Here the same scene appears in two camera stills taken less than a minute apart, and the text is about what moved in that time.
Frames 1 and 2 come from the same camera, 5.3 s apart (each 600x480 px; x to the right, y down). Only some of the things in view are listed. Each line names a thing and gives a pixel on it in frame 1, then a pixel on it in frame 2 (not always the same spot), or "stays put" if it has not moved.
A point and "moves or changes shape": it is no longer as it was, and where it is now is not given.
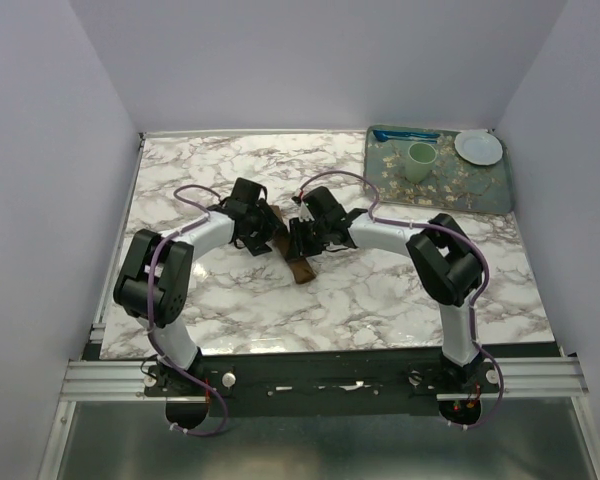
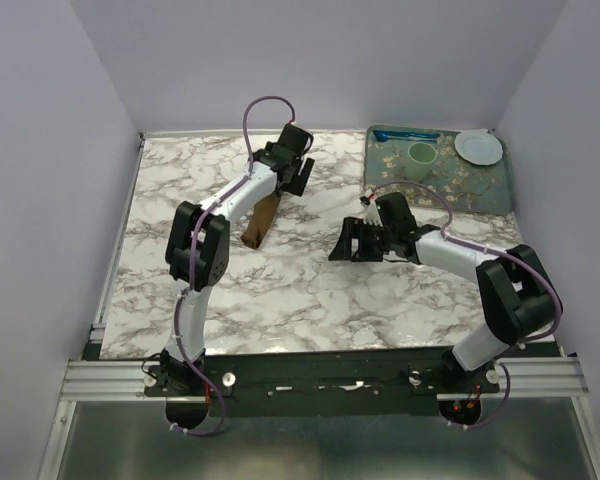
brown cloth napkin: [301, 268] moves or changes shape
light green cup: [420, 158] stays put
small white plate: [479, 147] stays put
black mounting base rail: [318, 383] stays put
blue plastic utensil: [385, 134] stays put
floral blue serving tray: [454, 184] stays put
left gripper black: [272, 223] -> [297, 182]
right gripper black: [297, 246] -> [356, 229]
